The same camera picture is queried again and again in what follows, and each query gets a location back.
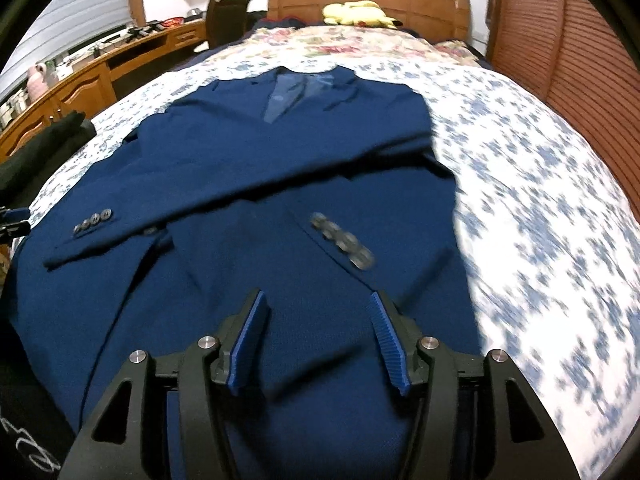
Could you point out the pink thermos jug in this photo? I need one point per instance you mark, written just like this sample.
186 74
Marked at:
40 85

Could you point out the grey window blind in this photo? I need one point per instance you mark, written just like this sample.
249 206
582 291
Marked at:
75 10

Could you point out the navy blue suit jacket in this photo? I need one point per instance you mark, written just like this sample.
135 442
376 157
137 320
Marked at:
250 185

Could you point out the wooden desk cabinet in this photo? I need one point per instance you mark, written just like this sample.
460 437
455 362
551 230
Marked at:
80 90

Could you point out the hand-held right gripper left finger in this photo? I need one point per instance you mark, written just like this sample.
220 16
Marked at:
247 345

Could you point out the yellow plush toy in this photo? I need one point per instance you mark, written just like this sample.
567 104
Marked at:
350 12

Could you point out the wooden louvered wardrobe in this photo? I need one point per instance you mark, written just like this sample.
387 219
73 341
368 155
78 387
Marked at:
590 60

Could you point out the dark desk chair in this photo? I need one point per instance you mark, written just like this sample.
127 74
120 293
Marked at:
227 20

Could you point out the red basket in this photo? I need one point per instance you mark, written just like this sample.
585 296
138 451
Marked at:
172 22

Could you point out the person's dark printed clothing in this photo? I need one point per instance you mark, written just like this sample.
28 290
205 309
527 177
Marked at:
25 410

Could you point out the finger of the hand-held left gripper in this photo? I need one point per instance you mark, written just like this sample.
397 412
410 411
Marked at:
15 220

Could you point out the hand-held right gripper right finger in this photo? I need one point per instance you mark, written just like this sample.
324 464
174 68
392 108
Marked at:
392 345

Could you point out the blue floral bed sheet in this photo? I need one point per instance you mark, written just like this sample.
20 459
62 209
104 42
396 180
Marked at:
525 185

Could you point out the pink floral quilt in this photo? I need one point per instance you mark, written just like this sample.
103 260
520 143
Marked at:
320 42

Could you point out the black garment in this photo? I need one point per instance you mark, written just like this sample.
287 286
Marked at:
40 155

